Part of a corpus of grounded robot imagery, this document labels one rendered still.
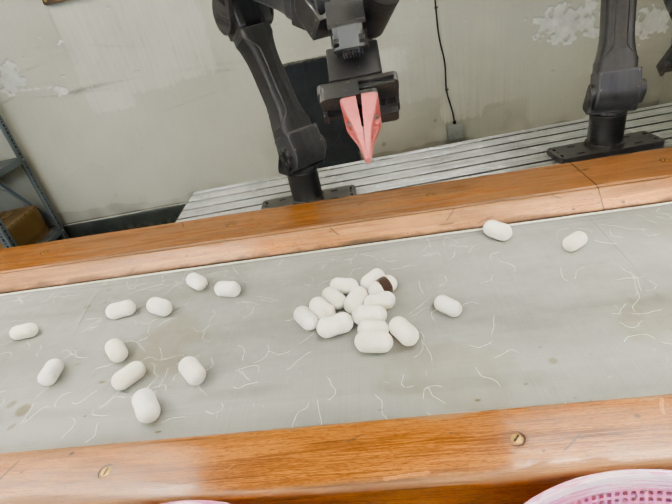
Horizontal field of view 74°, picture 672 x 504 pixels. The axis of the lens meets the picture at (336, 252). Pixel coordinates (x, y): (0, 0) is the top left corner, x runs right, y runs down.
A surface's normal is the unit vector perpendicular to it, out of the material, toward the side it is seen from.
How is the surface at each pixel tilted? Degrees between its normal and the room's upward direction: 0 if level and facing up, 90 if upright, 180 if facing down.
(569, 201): 45
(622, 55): 75
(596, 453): 0
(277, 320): 0
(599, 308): 0
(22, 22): 90
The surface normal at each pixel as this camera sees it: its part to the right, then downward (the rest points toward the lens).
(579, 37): 0.04, 0.51
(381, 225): -0.15, -0.23
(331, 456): -0.18, -0.84
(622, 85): -0.27, 0.30
